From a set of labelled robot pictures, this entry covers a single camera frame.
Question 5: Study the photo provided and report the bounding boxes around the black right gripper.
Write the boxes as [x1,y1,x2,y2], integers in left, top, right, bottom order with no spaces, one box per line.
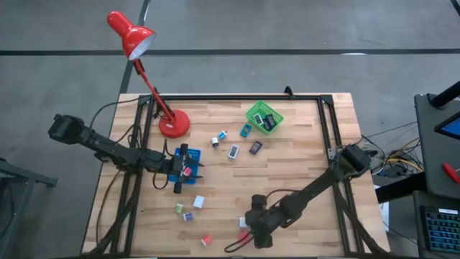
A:
[245,194,280,250]

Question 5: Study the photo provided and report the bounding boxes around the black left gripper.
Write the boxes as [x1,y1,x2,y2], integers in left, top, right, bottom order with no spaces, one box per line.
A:
[172,143,205,194]

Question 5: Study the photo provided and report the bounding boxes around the blue plastic basket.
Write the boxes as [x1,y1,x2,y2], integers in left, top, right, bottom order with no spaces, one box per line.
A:
[167,147,202,186]

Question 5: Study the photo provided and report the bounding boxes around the red desk lamp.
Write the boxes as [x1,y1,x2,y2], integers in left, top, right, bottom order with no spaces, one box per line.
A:
[106,10,191,139]

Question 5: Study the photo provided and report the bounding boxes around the black digital clock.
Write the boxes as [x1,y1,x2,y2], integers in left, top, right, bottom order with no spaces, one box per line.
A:
[263,114,278,131]

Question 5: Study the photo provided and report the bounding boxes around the green plastic basket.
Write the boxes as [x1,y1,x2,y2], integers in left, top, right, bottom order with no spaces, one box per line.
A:
[244,99,285,136]

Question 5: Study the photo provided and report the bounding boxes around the black side table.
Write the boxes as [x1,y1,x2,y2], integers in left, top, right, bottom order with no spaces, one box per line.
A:
[0,157,58,259]

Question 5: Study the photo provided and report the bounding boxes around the backlit laptop keyboard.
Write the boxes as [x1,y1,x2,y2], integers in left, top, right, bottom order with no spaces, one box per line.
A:
[419,205,460,255]

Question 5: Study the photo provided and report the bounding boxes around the grey side desk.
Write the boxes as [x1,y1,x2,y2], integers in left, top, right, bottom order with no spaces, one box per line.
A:
[414,92,460,199]

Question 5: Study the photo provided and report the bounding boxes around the blue lit screen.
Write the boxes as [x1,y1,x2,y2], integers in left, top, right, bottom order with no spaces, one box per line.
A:
[433,112,460,140]

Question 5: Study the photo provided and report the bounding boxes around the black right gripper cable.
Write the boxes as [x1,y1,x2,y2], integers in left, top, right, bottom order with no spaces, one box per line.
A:
[224,235,254,253]

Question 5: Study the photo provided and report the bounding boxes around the black aluminium rig frame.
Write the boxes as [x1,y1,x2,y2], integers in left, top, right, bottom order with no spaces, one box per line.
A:
[81,94,391,258]

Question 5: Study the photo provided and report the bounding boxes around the tangled floor cables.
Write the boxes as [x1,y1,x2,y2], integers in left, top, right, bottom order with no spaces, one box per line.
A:
[359,121,426,180]

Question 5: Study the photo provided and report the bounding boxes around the red-handled screwdriver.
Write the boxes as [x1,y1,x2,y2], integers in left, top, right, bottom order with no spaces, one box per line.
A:
[441,162,460,184]

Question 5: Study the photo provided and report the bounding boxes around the black slanted post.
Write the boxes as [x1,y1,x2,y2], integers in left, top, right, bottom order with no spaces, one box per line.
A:
[429,81,460,109]

